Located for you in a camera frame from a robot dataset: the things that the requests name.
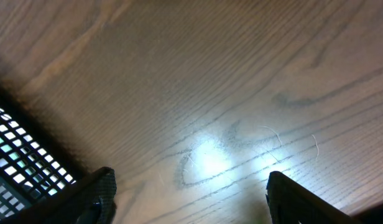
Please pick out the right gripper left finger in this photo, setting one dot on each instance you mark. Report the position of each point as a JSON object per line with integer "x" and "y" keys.
{"x": 89, "y": 200}

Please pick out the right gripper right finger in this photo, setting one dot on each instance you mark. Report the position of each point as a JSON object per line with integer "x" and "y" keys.
{"x": 290, "y": 203}

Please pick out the black plastic basket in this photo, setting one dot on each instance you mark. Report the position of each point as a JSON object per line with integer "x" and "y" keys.
{"x": 33, "y": 166}

